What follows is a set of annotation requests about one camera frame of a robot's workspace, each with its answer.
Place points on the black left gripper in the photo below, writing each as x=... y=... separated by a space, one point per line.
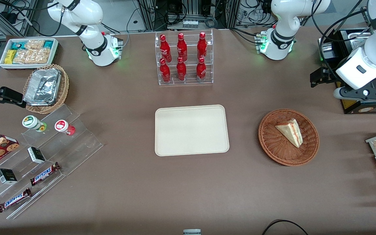
x=329 y=75

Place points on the triangle sandwich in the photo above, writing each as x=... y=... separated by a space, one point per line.
x=290 y=133

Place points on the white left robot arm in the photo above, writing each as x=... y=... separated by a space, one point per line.
x=281 y=36

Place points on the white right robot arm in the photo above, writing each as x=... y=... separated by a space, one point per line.
x=90 y=19

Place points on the light wicker basket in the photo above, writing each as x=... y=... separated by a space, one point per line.
x=64 y=86

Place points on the brown wicker basket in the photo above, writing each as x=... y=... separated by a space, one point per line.
x=273 y=147

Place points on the beige plastic tray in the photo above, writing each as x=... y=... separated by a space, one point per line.
x=191 y=130

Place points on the green label cup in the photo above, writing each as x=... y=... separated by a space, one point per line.
x=31 y=122

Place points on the stack of foil trays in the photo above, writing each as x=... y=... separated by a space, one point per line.
x=42 y=86

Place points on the yellow snack pack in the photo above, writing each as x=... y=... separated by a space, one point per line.
x=10 y=56

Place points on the clear cracker bag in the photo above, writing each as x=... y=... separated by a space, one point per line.
x=41 y=56
x=34 y=45
x=23 y=56

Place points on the teal snack pack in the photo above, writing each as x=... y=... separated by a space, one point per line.
x=19 y=45
x=49 y=44

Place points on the red label cup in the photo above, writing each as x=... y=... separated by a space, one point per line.
x=62 y=126

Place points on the small dark green box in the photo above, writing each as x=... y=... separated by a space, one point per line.
x=36 y=155
x=7 y=176

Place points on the white plastic snack bin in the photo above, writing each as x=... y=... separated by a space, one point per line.
x=54 y=52

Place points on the snickers chocolate bar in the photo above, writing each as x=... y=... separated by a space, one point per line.
x=44 y=174
x=13 y=200

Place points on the clear acrylic stepped display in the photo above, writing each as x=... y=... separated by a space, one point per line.
x=83 y=143

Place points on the red cola bottle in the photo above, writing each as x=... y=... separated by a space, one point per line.
x=201 y=70
x=202 y=45
x=181 y=47
x=181 y=71
x=165 y=49
x=165 y=72

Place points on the clear acrylic bottle rack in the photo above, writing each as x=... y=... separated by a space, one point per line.
x=189 y=80

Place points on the white power strip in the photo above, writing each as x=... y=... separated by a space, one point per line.
x=190 y=23

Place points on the small grey device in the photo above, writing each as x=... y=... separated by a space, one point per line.
x=192 y=232

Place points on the aluminium frame stand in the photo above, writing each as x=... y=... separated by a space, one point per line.
x=2 y=19

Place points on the aluminium frame rack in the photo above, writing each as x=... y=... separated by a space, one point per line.
x=148 y=14

